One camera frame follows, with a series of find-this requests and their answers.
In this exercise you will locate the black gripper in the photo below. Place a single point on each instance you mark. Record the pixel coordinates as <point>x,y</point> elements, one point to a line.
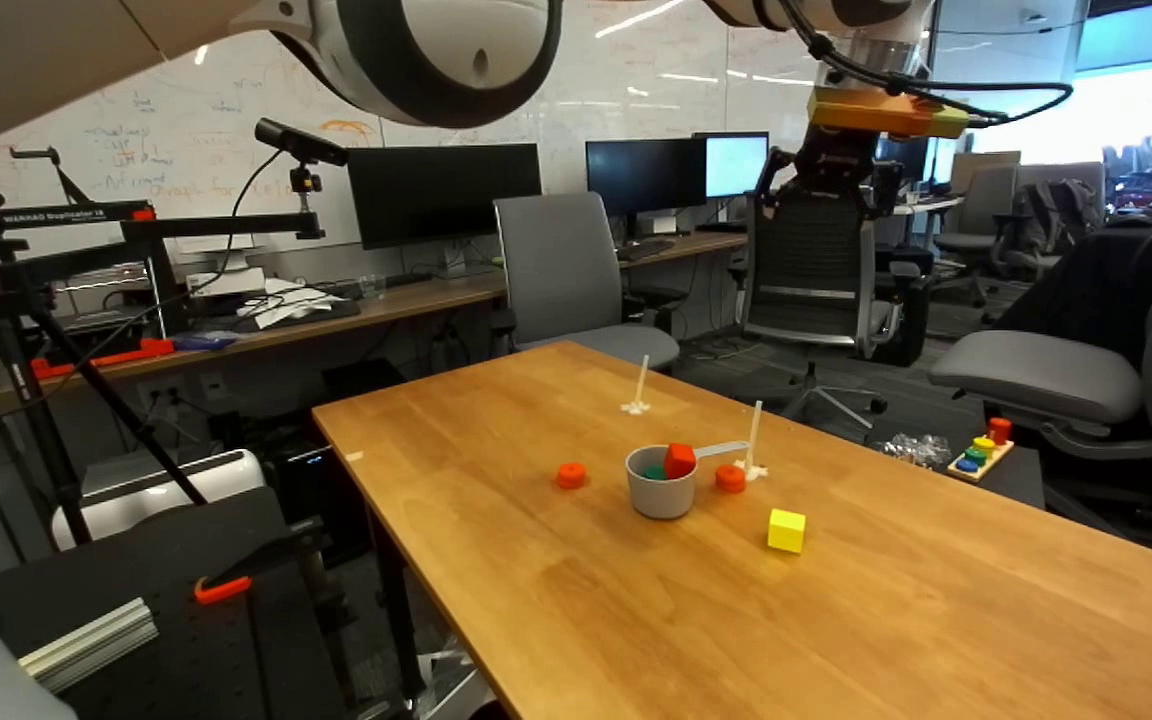
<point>829,156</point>

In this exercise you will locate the green octagonal block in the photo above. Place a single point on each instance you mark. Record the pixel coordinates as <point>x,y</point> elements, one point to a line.
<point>655,471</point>

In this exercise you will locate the grey plastic pot with handle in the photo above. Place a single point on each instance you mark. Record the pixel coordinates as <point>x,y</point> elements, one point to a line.
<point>669,498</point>

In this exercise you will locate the red-orange cube block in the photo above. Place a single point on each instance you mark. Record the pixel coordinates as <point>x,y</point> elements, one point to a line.
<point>569,478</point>

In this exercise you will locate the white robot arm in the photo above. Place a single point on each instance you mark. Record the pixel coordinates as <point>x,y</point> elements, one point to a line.
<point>411,61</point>

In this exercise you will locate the lit computer monitor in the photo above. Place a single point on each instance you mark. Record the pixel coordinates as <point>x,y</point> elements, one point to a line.
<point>734,161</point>

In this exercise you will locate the black mesh office chair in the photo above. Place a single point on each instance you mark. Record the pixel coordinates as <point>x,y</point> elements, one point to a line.
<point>817,281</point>

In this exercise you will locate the black computer monitor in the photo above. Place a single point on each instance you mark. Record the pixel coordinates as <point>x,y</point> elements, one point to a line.
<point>645,175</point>

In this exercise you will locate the colourful wooden stacking toy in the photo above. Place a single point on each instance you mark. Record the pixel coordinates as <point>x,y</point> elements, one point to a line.
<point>981,453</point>

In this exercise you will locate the orange round block with hole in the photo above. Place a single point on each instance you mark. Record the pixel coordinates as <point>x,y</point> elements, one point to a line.
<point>678,460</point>

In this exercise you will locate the small orange round block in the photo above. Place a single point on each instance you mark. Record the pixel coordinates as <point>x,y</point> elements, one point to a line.
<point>728,478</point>

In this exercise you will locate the yellow cube block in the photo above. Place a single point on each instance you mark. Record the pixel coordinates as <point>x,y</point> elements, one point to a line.
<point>785,531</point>

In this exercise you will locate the long wooden desk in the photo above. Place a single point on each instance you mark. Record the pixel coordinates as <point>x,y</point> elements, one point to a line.
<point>392,304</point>

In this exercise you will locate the grey office chair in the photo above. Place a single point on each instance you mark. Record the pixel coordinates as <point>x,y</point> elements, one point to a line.
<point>1079,378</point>

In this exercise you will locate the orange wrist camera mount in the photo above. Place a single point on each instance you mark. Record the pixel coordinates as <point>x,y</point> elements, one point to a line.
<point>867,111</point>

